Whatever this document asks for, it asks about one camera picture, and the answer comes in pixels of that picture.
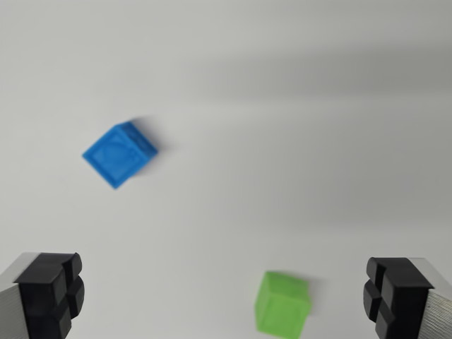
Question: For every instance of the black padded gripper right finger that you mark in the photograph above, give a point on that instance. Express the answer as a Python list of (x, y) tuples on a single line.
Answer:
[(402, 296)]

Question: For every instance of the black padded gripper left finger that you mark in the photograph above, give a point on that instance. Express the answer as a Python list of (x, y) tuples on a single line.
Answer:
[(39, 293)]

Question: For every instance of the blue plastic cube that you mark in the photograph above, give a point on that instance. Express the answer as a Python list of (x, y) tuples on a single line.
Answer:
[(114, 159)]

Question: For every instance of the green plastic cube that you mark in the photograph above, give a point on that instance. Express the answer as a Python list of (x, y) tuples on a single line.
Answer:
[(282, 305)]

